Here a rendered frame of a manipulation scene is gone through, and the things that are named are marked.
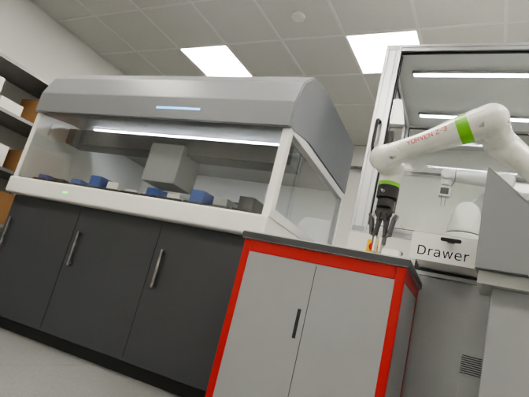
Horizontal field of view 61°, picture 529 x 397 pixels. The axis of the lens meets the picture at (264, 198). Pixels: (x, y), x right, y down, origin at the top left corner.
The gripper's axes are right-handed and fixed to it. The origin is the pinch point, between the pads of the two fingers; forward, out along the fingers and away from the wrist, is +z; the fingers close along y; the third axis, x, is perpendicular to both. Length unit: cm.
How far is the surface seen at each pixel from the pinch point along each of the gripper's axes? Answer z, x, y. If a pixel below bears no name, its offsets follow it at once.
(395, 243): -5.6, 20.4, -1.4
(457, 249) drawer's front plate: -1.9, 0.6, 32.1
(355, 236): -5.9, 15.4, -19.8
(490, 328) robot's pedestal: 26, -25, 52
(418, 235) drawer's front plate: -5.1, -3.3, 17.8
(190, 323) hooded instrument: 53, -19, -79
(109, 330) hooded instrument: 67, -31, -123
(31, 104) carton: -92, -25, -363
